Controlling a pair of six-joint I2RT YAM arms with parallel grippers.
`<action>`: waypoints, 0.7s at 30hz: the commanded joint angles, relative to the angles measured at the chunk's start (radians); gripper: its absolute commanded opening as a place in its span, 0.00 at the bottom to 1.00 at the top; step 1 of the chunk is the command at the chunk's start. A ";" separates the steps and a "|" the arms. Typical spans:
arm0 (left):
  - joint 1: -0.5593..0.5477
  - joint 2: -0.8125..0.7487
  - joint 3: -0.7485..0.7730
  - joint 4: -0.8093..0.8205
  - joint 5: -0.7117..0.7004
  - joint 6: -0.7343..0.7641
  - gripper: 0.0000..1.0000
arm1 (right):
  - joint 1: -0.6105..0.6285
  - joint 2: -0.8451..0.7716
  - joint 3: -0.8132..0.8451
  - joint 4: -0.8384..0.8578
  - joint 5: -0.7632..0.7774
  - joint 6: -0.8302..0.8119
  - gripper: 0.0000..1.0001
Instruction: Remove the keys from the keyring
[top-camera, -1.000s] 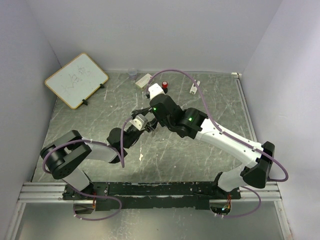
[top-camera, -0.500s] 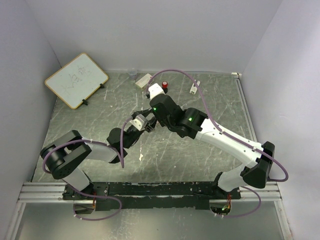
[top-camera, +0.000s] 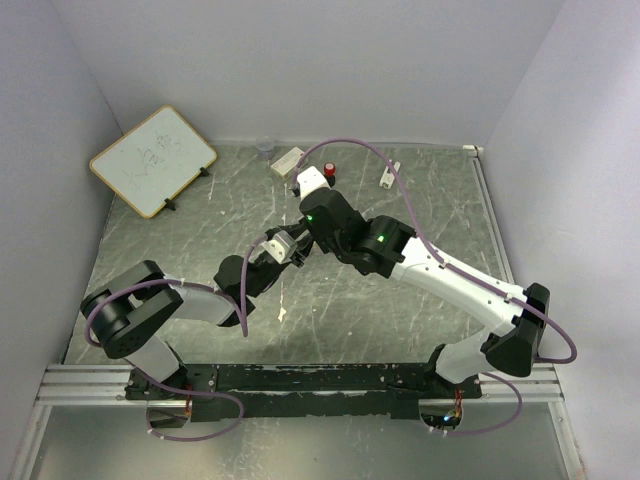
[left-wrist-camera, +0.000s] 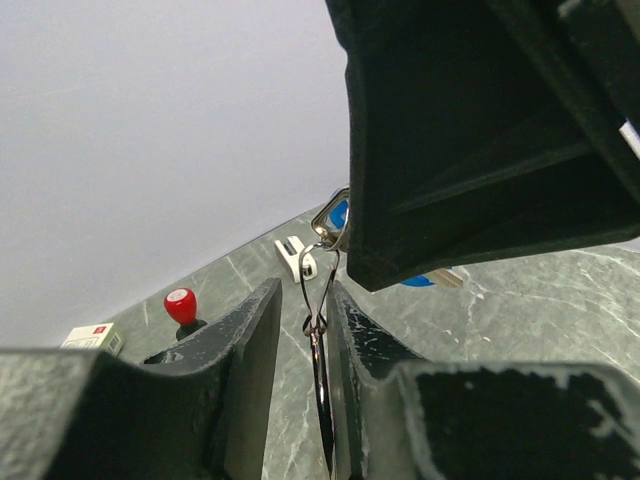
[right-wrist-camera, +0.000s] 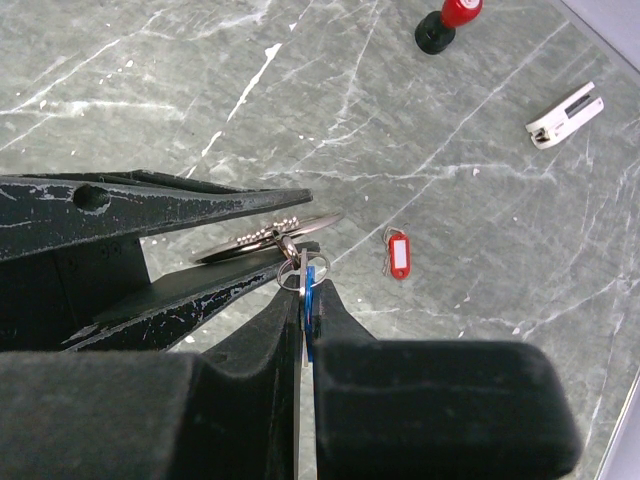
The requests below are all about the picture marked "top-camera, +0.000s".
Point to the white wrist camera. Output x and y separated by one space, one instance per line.
281 246
310 180

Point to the white corner bracket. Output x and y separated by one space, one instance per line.
473 148

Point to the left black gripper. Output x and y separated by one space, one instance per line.
303 248

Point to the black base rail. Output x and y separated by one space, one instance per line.
295 391

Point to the white plastic clip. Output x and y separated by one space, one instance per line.
388 178

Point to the clear plastic cup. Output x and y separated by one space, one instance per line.
265 147

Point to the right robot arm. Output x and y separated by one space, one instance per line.
387 247

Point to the small whiteboard wooden frame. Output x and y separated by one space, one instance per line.
154 162

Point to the white cardboard box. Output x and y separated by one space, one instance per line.
285 165

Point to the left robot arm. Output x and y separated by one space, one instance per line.
123 316

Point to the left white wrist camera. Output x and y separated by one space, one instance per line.
281 246

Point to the red black stamp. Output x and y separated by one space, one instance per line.
329 170

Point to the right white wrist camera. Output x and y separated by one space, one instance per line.
310 180

